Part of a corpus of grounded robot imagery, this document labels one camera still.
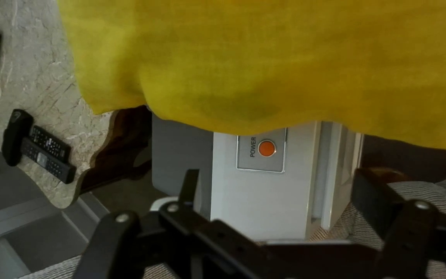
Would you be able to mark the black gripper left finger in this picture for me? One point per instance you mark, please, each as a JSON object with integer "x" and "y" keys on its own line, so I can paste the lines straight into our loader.
{"x": 130, "y": 249}

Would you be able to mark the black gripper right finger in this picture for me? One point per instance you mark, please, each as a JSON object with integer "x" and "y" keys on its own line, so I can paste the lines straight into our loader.
{"x": 414, "y": 233}

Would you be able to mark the black remote control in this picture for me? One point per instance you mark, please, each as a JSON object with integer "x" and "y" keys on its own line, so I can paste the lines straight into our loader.
{"x": 50, "y": 142}
{"x": 53, "y": 165}

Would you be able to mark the white portable air conditioner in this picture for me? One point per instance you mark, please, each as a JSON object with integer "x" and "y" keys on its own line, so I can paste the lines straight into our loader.
{"x": 263, "y": 202}

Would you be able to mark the bulky black handheld device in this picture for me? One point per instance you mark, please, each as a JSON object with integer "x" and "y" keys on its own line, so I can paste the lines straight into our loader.
{"x": 16, "y": 137}

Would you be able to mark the marble top side table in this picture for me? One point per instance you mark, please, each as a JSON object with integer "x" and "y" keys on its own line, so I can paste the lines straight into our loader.
{"x": 37, "y": 78}

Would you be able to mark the yellow pillow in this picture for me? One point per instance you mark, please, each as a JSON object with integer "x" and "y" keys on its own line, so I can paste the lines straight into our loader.
{"x": 263, "y": 56}

